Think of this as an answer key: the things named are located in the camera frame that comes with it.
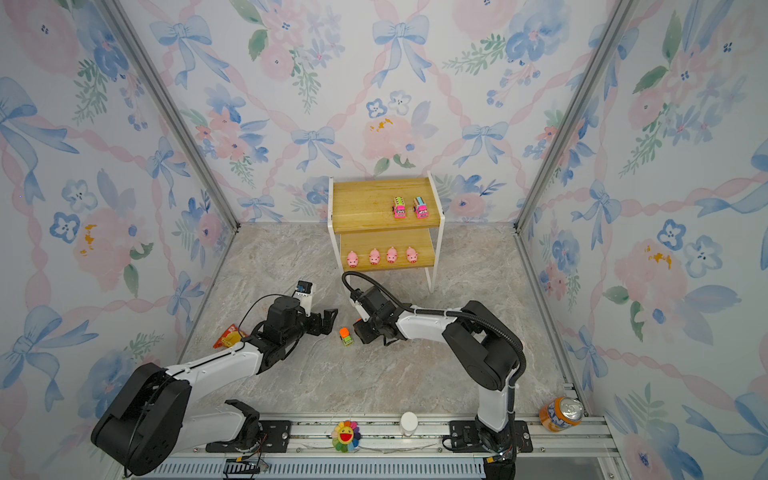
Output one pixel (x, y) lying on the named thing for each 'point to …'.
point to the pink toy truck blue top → (420, 207)
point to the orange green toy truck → (345, 336)
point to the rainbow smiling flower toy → (346, 436)
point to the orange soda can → (561, 413)
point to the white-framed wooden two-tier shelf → (385, 223)
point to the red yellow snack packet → (231, 336)
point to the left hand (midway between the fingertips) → (324, 305)
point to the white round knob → (409, 423)
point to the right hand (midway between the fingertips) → (362, 324)
